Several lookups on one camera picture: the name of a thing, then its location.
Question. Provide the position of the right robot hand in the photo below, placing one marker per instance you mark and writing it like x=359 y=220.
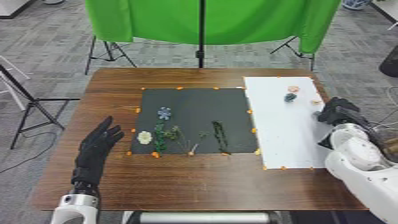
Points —
x=338 y=111

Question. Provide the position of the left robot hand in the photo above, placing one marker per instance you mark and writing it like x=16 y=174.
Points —
x=94 y=150

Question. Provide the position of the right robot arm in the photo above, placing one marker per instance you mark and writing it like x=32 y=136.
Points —
x=361 y=166

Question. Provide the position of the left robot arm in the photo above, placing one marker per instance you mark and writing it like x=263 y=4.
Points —
x=76 y=206

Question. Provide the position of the small peach flower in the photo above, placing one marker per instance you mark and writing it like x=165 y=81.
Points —
x=316 y=101

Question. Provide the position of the white flower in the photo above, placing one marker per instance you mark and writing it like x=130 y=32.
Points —
x=144 y=137

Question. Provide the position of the dark blue flower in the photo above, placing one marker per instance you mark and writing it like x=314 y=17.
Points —
x=290 y=97

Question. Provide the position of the pink flower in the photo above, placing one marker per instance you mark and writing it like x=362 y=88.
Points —
x=293 y=88

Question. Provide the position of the white sheet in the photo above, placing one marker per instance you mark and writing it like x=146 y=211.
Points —
x=284 y=133

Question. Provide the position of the bushy green sprig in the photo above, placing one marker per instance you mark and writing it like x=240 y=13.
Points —
x=174 y=134

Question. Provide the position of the black tripod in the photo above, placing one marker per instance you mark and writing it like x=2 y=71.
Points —
x=28 y=103

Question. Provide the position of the thin green sprig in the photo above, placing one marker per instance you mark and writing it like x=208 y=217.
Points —
x=201 y=135

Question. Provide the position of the black backdrop stand legs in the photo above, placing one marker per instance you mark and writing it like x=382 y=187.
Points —
x=108 y=51
x=293 y=48

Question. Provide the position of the dark mat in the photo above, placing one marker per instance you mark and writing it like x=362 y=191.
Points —
x=195 y=110

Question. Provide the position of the long dark green sprig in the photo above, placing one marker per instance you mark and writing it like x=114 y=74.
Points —
x=220 y=136

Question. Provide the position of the pale grey bar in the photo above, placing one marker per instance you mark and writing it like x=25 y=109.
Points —
x=201 y=217

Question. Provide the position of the black stand pole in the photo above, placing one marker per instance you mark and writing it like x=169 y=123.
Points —
x=201 y=33

